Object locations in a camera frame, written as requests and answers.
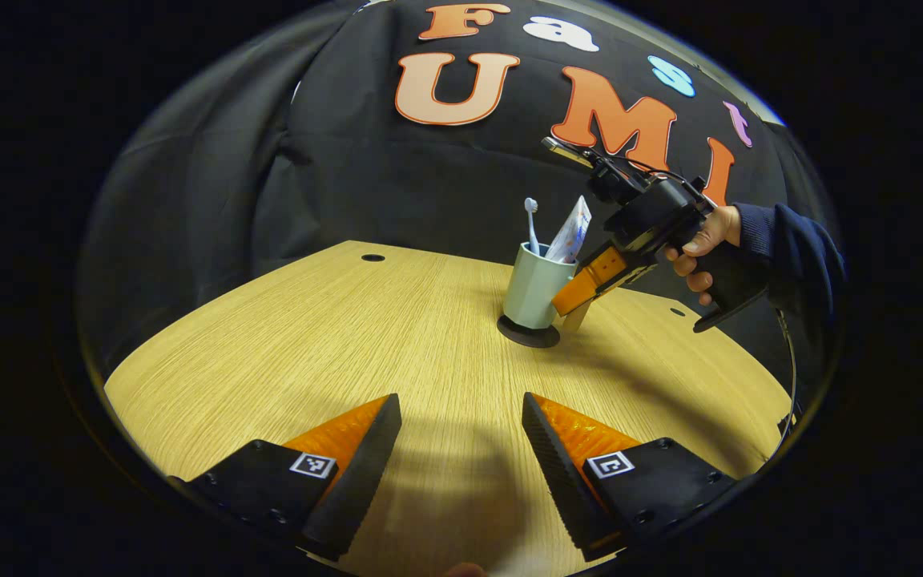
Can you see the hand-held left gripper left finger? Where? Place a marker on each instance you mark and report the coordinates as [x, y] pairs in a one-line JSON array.
[[361, 473]]

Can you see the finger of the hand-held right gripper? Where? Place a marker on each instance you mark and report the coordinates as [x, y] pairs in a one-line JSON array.
[[590, 280]]

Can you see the dark round coaster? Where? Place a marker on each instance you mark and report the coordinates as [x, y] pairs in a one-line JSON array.
[[525, 336]]

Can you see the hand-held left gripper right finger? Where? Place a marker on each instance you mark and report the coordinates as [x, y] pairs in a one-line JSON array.
[[558, 481]]

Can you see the black backdrop cloth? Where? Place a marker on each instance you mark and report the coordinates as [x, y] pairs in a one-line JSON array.
[[389, 184]]

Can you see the white toothpaste tube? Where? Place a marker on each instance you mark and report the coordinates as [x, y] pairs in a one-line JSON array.
[[574, 236]]

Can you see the wooden desktop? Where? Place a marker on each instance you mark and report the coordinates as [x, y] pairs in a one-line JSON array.
[[309, 336]]

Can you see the white toothbrush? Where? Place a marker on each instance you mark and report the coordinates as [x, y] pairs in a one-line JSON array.
[[531, 220]]

